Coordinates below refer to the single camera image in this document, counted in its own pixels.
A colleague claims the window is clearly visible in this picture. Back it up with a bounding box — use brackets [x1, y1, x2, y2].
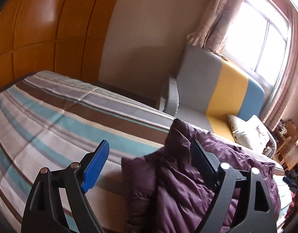
[222, 0, 291, 93]

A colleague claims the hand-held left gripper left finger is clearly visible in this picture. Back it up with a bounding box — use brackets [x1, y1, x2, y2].
[21, 139, 110, 233]

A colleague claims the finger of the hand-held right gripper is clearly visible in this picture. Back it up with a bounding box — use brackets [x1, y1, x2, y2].
[282, 171, 298, 193]

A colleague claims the grey yellow blue sofa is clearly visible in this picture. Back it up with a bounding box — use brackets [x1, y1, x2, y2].
[160, 44, 277, 156]

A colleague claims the purple down jacket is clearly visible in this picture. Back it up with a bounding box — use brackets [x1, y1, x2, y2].
[121, 118, 282, 233]

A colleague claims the cluttered wooden desk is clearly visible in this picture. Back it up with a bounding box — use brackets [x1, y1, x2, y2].
[275, 119, 298, 141]

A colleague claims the striped bed quilt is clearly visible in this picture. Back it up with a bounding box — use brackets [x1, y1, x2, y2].
[0, 70, 179, 233]

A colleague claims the beige patterned curtain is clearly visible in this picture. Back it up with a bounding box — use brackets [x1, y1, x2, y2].
[186, 0, 251, 54]
[262, 5, 298, 131]

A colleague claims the wooden wardrobe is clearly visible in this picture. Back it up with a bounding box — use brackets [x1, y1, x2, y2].
[0, 0, 126, 95]

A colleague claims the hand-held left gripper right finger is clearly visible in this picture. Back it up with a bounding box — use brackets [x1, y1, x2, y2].
[190, 139, 278, 233]

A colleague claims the rattan chair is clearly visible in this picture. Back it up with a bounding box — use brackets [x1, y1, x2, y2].
[273, 136, 298, 171]

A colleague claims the pink ruffled blanket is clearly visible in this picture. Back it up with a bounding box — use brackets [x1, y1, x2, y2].
[288, 192, 298, 215]

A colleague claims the white deer print pillow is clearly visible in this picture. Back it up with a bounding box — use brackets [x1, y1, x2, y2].
[227, 114, 271, 151]

